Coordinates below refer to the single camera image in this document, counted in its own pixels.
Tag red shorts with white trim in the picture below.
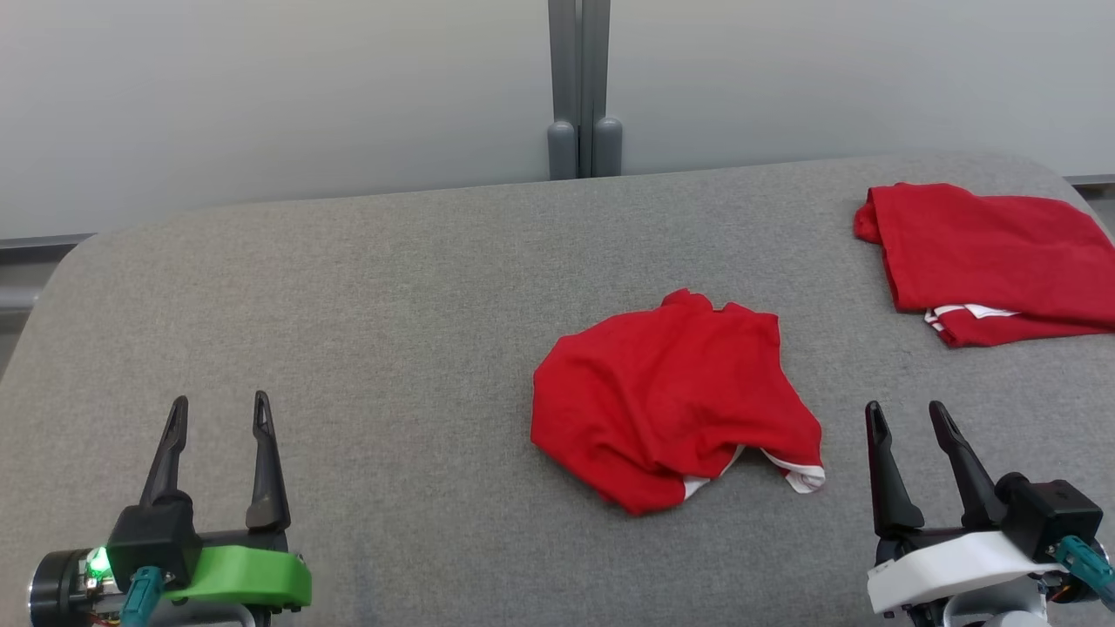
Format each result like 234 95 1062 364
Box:
530 289 826 516

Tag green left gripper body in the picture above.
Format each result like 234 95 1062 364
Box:
28 528 313 627

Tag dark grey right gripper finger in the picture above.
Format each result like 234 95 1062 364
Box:
929 401 1004 530
865 401 925 539

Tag grey metal partition post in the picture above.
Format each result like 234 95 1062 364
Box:
546 0 625 180

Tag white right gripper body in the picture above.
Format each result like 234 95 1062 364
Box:
867 527 1065 617

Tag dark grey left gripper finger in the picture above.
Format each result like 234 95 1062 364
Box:
139 396 193 509
246 391 292 533

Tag left black cable teal plug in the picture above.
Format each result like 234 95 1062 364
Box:
120 566 166 627

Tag red white basketball jersey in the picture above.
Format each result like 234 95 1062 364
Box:
854 182 1115 348

